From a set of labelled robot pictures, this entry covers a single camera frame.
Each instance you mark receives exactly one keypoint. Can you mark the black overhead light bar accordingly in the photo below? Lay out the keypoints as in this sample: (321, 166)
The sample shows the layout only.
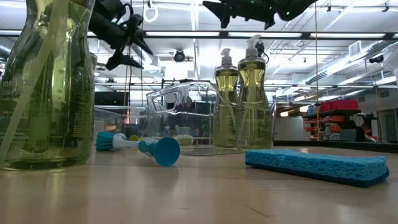
(306, 35)

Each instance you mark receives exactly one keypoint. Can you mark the yellow dish brush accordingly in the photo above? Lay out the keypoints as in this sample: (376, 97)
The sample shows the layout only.
(185, 140)

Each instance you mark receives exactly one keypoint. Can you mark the black monitor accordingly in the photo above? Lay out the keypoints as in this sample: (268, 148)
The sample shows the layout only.
(109, 99)

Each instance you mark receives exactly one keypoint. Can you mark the blue sponge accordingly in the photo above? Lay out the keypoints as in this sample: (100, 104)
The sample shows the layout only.
(311, 165)

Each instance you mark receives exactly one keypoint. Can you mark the soap bottle with method label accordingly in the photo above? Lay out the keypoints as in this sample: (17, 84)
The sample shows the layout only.
(46, 109)

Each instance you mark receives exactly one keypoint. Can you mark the clear yellow-green soap pump bottle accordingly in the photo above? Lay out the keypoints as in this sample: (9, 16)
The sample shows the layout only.
(226, 81)

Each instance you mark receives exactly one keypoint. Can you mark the silver ventilation duct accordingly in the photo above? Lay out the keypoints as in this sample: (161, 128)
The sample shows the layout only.
(342, 63)

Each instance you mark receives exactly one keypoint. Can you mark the small clear plastic bin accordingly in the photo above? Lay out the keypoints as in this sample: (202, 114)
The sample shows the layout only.
(118, 121)

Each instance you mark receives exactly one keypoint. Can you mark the black shelf rack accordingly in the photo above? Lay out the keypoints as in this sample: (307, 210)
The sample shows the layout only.
(332, 111)

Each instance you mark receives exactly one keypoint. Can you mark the blue dish brush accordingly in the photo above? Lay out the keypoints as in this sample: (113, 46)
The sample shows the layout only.
(163, 151)

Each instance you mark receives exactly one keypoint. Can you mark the soap bottle with barcode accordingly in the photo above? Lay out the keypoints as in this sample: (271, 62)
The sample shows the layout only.
(252, 81)

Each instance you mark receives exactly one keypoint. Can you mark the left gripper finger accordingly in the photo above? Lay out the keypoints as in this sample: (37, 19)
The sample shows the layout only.
(138, 31)
(119, 59)

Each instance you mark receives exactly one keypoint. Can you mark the red storage bins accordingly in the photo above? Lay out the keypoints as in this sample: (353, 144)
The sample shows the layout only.
(339, 105)

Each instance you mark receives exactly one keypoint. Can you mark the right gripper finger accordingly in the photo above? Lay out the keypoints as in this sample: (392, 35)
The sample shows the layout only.
(219, 11)
(270, 21)

